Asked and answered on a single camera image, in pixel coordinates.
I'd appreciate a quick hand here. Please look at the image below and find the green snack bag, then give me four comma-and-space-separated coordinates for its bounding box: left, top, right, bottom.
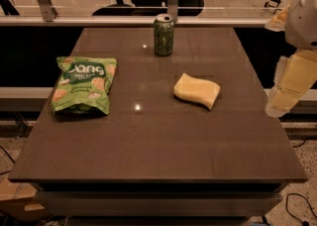
51, 56, 117, 115

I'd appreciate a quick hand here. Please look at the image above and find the cardboard box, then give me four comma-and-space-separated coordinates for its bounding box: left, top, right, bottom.
0, 177, 51, 222

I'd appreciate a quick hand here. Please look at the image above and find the yellow sponge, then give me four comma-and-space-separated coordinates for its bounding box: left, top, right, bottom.
173, 73, 221, 110

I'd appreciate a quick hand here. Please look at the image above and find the green soda can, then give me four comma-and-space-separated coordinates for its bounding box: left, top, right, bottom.
154, 14, 174, 57

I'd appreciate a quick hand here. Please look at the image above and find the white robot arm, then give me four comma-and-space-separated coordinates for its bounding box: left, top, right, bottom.
265, 0, 317, 118

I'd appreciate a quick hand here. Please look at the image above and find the black floor cable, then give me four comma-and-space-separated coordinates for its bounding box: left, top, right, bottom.
284, 192, 317, 226

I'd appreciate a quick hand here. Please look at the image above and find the metal rail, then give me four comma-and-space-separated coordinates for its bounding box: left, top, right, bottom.
0, 16, 268, 28

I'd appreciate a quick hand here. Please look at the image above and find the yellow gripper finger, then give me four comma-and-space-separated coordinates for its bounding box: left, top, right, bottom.
265, 50, 317, 118
264, 6, 290, 32

